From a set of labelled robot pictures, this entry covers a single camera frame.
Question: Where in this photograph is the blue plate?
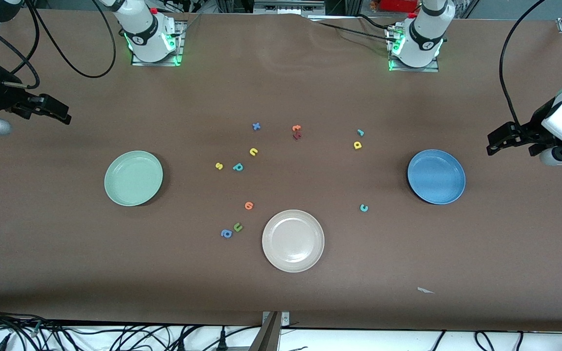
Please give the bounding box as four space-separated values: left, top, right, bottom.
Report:
407 149 466 205

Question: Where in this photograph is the green plate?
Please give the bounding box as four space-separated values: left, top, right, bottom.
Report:
104 150 164 207

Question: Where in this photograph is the red box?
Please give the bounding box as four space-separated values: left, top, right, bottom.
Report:
381 0 421 13

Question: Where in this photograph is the beige plate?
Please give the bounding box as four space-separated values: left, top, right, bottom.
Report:
261 209 325 273

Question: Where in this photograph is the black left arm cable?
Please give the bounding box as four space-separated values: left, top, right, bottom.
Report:
500 0 562 126

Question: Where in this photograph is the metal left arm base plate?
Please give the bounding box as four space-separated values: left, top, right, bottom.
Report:
388 27 440 73

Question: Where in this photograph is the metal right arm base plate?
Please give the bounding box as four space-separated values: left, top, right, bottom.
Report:
131 22 184 66

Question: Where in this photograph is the black table cable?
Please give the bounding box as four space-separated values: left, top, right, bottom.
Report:
310 14 399 42

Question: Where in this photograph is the grey metal frame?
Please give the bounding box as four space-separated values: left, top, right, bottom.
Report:
254 0 325 15

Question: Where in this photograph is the metal bracket plate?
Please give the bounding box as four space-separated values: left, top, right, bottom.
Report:
263 311 290 326

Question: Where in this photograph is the aluminium post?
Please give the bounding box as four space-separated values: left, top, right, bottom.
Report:
249 312 281 351

